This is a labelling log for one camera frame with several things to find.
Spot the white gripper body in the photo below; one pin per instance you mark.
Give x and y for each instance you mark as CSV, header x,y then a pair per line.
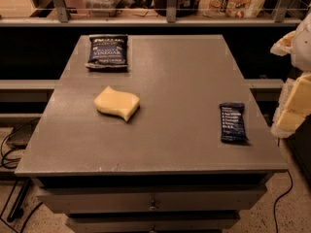
x,y
301,48

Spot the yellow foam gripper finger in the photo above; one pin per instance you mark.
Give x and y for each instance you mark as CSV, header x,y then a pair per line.
x,y
284,45
294,106

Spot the dark blue rxbar wrapper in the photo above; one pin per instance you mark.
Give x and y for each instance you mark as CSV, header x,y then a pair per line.
x,y
232,123

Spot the colourful snack bag on shelf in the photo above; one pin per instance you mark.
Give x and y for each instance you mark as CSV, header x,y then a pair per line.
x,y
232,8

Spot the blue salt vinegar chip bag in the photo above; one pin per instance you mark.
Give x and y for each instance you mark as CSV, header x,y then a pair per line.
x,y
107,51

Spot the upper grey drawer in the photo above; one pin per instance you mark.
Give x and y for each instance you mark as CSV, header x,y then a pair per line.
x,y
139,200

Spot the grey drawer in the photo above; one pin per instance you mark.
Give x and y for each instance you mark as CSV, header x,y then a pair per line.
x,y
148,224
139,200

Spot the grey drawer cabinet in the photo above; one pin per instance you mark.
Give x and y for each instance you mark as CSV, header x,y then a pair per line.
x,y
173,140

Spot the yellow sponge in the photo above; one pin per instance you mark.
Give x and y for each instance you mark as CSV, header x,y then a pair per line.
x,y
117,103

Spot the lower grey drawer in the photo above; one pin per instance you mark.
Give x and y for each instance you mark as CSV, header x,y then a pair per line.
x,y
148,224

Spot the clear plastic container on shelf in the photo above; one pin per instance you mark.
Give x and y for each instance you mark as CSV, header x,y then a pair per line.
x,y
101,8

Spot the grey metal shelf rail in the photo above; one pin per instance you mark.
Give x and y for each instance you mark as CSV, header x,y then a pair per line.
x,y
137,13

